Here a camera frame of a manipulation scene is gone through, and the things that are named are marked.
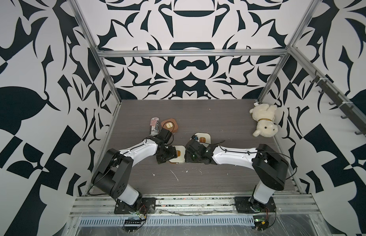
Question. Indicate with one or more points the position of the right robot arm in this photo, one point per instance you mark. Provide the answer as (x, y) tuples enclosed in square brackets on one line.
[(268, 164)]

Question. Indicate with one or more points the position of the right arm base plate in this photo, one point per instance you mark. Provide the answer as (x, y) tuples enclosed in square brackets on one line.
[(250, 206)]

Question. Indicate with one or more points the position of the white teddy bear plush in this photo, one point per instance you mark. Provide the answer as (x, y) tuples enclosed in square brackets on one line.
[(264, 115)]

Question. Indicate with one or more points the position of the crushed flag print can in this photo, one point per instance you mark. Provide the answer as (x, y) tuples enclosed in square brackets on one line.
[(154, 126)]

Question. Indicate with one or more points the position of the wall hook rail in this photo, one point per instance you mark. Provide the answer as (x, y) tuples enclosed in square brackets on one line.
[(340, 101)]

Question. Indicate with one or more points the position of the cream nail kit case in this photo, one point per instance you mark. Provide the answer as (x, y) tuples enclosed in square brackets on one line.
[(203, 138), (180, 159)]

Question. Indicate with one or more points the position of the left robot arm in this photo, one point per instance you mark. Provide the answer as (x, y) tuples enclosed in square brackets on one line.
[(113, 173)]

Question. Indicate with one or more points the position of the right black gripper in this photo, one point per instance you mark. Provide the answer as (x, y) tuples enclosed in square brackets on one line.
[(187, 158)]

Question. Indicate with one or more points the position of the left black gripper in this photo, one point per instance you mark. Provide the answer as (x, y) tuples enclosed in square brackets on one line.
[(172, 154)]

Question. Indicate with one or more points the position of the right circuit board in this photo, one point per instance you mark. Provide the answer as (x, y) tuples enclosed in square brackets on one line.
[(260, 223)]

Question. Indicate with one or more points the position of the brown nail kit case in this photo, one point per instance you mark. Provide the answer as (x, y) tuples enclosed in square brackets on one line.
[(171, 125)]

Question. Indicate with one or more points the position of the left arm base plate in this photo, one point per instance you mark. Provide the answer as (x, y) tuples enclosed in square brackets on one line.
[(142, 205)]

